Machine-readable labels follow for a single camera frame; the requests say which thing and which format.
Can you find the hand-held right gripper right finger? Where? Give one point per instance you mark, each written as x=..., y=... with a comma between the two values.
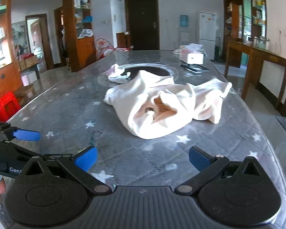
x=197, y=158

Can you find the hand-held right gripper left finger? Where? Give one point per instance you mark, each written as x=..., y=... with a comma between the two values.
x=85, y=158

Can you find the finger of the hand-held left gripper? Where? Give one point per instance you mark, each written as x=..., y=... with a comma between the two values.
x=26, y=135
x=51, y=157

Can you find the cream garment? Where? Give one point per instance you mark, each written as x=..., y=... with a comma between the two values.
x=138, y=105

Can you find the cardboard box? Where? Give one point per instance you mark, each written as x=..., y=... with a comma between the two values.
x=26, y=93
x=31, y=61

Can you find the red plastic stool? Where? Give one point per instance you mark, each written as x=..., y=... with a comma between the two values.
x=8, y=96

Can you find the pink storage bin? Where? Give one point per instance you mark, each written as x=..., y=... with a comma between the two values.
x=25, y=80

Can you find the white storage bin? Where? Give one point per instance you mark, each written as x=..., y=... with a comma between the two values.
x=32, y=76

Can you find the wide wooden display cabinet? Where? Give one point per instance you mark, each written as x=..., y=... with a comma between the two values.
x=2, y=81

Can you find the small white cloth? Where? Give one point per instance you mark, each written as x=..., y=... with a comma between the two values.
x=115, y=74

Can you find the black flat tray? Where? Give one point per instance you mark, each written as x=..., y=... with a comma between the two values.
x=195, y=68

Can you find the round black hotplate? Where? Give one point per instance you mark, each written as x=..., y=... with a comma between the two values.
x=157, y=71

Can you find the wooden interior door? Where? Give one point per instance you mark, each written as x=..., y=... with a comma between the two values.
x=48, y=40

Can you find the white tissue box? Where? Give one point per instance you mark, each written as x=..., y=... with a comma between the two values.
x=193, y=58

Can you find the narrow wooden shelf cabinet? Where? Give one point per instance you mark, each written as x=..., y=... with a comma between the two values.
x=84, y=52

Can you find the white plastic bag with pink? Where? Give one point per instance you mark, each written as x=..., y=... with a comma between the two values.
x=181, y=50

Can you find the pink dotted play tent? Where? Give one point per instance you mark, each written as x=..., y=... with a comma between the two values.
x=102, y=47

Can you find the white water dispenser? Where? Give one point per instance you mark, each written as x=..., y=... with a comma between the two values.
x=184, y=37

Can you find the small wooden cabinet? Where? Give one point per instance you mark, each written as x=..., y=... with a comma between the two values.
x=121, y=40

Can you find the wooden side table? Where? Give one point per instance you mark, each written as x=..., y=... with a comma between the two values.
x=264, y=54

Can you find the white refrigerator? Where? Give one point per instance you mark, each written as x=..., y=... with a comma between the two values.
x=206, y=28

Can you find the blue cloth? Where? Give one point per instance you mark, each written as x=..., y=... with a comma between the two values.
x=87, y=19

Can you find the glass jar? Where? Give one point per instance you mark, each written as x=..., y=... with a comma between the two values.
x=265, y=43
x=257, y=41

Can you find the blue water bottle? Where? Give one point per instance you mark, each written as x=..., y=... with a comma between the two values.
x=184, y=21

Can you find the wooden shelf cabinet with jars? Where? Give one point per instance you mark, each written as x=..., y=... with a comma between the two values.
x=235, y=23

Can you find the dark wooden entrance door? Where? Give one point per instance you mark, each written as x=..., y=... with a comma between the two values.
x=141, y=21

